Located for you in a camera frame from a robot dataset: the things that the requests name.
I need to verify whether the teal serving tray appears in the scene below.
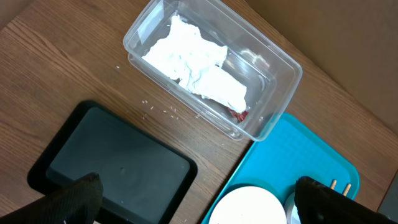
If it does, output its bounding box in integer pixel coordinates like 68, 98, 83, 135
202, 113, 360, 223

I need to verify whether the large white plate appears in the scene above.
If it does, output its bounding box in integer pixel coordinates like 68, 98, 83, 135
208, 186, 287, 224

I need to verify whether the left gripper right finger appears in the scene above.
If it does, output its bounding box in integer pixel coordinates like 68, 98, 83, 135
294, 176, 397, 224

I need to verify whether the white napkin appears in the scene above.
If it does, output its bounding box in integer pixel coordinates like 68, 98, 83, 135
185, 65, 247, 113
142, 15, 228, 92

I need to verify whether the wooden chopstick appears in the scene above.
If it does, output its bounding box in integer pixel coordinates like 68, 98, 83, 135
330, 179, 337, 190
343, 183, 351, 196

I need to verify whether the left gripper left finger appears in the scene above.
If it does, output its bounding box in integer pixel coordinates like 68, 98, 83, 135
1, 173, 103, 224

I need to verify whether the red snack wrapper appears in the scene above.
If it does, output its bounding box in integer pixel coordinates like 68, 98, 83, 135
228, 108, 248, 123

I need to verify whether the grey small bowl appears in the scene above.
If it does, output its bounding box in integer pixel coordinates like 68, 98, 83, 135
284, 192, 301, 224

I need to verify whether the clear plastic bin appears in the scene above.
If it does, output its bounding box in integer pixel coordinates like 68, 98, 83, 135
123, 0, 303, 141

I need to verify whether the black plastic tray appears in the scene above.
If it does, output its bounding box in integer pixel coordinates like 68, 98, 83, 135
27, 100, 198, 224

